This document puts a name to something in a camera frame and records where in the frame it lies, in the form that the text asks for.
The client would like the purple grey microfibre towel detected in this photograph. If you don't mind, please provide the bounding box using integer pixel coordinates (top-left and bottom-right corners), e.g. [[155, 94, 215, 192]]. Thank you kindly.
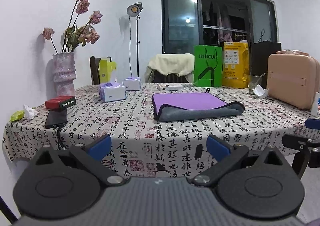
[[151, 89, 245, 122]]

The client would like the small white bottle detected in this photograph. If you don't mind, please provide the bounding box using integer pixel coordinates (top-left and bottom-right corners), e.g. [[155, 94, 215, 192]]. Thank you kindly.
[[311, 92, 319, 116]]

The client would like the pink hard suitcase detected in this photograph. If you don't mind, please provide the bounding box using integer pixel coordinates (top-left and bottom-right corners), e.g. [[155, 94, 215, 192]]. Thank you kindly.
[[267, 50, 319, 109]]

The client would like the crumpled white paper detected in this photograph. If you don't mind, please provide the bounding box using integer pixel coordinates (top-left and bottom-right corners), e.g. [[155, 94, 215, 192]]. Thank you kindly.
[[253, 84, 268, 98]]

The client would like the clear drinking glass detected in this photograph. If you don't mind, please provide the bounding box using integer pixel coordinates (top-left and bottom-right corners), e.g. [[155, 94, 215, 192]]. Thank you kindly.
[[248, 73, 266, 95]]

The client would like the crumpled white tissue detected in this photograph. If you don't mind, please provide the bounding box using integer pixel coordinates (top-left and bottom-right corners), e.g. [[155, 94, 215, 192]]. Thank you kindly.
[[23, 104, 39, 120]]

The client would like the yellow green wrapper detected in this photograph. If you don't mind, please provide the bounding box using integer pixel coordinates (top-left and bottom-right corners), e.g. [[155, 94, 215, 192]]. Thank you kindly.
[[10, 110, 24, 122]]

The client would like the red cigarette box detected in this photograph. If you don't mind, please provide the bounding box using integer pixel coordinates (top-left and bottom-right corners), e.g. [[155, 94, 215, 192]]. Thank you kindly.
[[44, 96, 76, 110]]

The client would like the black paper bag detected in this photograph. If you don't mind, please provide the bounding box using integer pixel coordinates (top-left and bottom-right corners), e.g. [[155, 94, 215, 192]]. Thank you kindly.
[[250, 28, 281, 76]]

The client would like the calligraphy print tablecloth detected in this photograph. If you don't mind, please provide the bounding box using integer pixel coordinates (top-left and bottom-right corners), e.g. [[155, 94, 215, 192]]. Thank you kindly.
[[3, 84, 319, 178]]

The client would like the yellow printed plastic bag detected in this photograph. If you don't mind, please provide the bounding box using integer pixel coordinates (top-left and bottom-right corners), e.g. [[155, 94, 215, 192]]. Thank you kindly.
[[222, 42, 249, 89]]

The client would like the near purple tissue pack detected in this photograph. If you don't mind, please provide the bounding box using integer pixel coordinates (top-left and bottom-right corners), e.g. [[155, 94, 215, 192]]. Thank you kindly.
[[99, 82, 126, 103]]

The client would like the purple tissue pack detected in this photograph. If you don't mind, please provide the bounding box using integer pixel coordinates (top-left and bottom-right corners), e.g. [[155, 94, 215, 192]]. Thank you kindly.
[[123, 77, 141, 91], [99, 82, 126, 103]]

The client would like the pink speckled ceramic vase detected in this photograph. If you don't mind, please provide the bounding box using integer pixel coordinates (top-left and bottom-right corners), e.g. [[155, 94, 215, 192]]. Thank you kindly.
[[53, 52, 76, 96]]

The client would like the green mucun paper bag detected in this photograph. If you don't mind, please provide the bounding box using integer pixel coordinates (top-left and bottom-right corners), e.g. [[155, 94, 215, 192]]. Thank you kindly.
[[193, 45, 223, 88]]

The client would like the far purple tissue pack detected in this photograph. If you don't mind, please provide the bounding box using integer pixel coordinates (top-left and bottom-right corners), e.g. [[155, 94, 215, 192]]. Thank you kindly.
[[123, 77, 141, 91]]

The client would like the yellow green paper bag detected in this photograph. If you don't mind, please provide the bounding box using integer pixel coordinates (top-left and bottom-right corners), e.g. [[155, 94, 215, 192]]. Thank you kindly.
[[99, 58, 117, 84]]

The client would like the dark wooden chair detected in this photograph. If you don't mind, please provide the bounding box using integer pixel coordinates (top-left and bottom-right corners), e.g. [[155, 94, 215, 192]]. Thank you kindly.
[[89, 56, 101, 85]]

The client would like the white flat product box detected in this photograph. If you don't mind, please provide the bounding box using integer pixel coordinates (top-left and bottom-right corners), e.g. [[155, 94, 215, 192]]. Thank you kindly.
[[157, 83, 184, 91]]

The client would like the chair with cream cloth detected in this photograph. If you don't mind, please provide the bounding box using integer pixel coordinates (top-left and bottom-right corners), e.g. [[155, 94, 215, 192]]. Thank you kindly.
[[144, 53, 195, 84]]

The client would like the dark framed window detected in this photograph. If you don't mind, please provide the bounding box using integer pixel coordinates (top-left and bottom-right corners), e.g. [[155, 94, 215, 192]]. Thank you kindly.
[[162, 0, 278, 54]]

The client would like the studio light on stand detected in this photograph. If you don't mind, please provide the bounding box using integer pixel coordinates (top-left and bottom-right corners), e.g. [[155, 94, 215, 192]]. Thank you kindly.
[[126, 2, 143, 77]]

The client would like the black phone with cable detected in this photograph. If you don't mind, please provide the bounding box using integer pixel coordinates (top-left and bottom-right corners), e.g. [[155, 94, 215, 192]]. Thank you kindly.
[[44, 109, 67, 149]]

